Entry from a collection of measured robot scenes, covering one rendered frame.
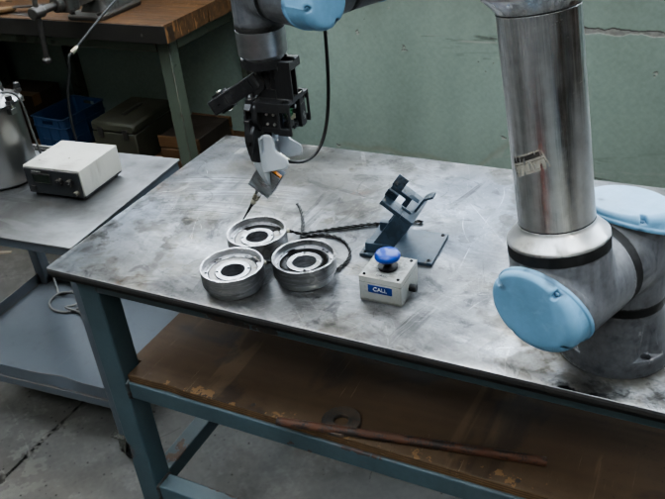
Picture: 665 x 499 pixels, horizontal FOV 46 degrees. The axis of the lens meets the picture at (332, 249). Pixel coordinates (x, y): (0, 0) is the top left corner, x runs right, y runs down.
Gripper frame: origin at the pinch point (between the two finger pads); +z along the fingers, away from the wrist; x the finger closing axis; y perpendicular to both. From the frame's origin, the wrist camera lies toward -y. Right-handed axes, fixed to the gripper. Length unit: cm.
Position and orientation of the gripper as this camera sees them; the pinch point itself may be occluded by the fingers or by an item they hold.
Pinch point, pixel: (268, 172)
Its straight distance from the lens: 130.3
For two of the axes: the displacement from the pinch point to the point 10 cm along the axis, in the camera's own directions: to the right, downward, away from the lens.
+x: 4.0, -5.1, 7.6
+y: 9.1, 1.4, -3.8
